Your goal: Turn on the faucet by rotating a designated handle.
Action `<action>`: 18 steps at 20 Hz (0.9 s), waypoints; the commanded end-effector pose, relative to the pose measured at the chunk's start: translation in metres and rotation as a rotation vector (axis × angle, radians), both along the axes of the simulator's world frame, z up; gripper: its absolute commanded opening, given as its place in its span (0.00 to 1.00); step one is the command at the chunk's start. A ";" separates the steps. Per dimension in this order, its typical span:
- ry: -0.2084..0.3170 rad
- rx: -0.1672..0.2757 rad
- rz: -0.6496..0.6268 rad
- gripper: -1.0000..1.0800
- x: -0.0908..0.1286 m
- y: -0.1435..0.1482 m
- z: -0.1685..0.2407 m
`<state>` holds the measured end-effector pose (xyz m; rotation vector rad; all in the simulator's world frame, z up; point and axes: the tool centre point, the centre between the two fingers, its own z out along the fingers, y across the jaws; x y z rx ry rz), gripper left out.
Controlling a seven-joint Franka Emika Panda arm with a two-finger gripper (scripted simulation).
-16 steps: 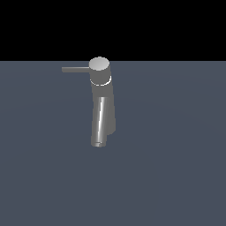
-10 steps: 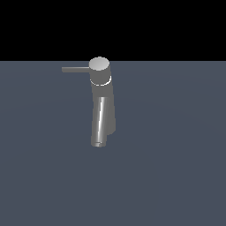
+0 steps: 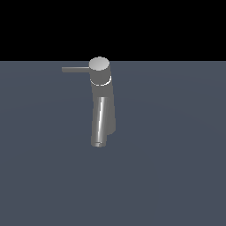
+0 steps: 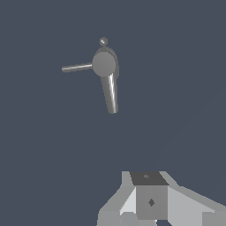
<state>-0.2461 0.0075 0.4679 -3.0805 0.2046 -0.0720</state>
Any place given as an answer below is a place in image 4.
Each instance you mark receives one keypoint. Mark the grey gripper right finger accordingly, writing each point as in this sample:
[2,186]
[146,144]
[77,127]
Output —
[188,207]

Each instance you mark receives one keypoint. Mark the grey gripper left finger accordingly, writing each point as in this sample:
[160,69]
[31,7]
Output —
[117,212]

